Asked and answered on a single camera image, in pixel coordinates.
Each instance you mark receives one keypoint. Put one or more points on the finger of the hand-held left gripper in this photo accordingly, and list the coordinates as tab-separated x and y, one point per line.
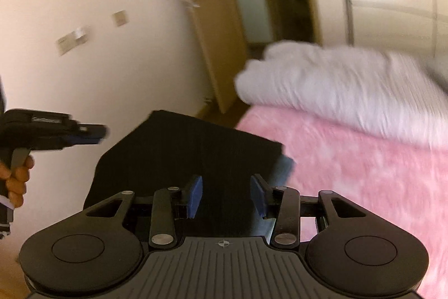
87	135

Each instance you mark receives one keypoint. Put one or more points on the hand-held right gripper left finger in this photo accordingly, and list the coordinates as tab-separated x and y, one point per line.
194	195

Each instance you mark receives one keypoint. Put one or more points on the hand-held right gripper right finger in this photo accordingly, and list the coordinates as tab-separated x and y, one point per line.
258	195

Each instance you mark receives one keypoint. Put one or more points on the black garment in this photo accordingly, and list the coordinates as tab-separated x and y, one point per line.
182	152

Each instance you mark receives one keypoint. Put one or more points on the person's left hand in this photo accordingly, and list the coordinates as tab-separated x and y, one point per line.
17	181

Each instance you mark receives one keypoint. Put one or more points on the blue cloth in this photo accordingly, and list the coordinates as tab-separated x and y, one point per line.
285	169

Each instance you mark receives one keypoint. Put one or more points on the pink fluffy blanket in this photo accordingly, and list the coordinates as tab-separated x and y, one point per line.
350	187

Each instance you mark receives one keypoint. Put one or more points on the white quilt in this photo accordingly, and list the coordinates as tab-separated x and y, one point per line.
332	88

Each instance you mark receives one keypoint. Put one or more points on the wooden door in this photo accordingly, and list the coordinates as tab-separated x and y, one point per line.
213	32

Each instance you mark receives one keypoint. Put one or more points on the beige wall switch plate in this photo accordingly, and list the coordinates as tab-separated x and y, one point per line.
119	18
66	43

